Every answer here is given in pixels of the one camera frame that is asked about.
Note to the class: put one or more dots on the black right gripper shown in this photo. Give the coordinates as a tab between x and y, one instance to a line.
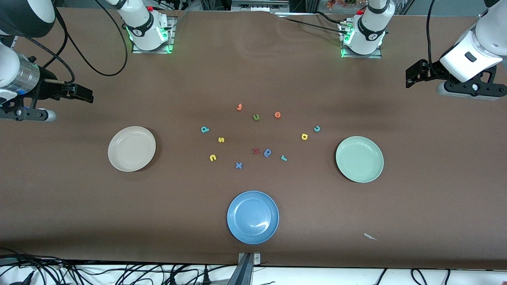
48	88

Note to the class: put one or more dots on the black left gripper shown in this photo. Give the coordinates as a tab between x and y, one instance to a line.
429	69

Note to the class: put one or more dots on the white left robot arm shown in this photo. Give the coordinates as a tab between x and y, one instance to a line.
487	43

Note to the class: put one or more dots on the beige brown plate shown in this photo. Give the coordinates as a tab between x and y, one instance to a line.
132	149

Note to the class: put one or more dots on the light green plate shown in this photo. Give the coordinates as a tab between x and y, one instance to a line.
359	159

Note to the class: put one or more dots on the orange leaf decoration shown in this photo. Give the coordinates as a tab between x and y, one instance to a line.
336	4

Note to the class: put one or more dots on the blue foam letter a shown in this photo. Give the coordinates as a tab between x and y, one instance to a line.
270	153

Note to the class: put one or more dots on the white paper scrap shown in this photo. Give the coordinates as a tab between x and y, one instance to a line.
370	236

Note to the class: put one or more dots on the grey power strip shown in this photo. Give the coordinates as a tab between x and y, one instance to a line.
257	6

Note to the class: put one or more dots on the blue plate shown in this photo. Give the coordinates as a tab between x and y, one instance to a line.
252	217

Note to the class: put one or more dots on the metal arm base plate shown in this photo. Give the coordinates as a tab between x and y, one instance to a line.
376	56
171	31

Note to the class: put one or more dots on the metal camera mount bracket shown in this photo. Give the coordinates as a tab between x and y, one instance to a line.
245	273

